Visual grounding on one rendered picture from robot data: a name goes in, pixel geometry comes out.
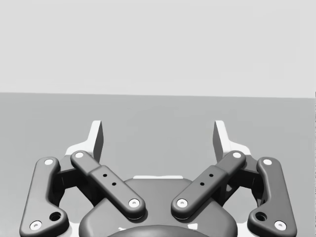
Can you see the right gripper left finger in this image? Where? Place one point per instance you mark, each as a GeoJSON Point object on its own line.
{"type": "Point", "coordinates": [103, 177]}

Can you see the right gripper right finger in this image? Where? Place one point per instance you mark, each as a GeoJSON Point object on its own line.
{"type": "Point", "coordinates": [212, 176]}

